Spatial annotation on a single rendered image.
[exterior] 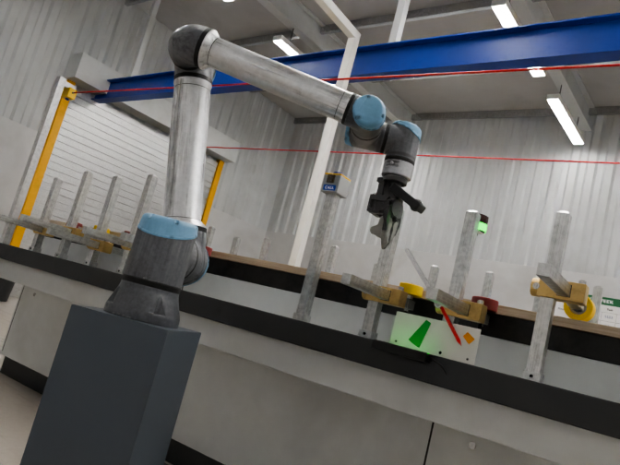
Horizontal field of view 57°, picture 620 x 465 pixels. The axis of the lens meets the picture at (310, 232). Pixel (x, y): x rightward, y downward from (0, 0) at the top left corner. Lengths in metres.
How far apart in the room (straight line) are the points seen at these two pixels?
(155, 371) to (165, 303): 0.18
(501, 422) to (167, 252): 0.97
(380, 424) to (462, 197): 8.27
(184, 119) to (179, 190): 0.21
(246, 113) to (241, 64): 10.16
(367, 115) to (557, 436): 0.95
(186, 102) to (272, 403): 1.14
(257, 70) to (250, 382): 1.23
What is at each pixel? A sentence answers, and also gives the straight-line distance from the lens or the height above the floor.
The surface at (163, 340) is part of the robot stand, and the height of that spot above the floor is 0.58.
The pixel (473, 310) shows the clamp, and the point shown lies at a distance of 1.67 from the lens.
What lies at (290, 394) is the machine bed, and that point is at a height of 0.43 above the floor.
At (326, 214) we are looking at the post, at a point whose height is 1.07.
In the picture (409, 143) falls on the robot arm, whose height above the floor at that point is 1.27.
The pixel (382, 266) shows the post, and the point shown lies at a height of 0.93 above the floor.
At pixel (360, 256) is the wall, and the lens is 10.66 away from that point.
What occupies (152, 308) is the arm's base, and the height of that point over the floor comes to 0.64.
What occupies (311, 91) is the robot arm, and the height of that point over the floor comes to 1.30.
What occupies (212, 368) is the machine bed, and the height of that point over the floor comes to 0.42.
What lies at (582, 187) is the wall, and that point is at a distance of 9.54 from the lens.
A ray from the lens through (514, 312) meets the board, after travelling 1.86.
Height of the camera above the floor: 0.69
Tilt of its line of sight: 9 degrees up
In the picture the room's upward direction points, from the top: 15 degrees clockwise
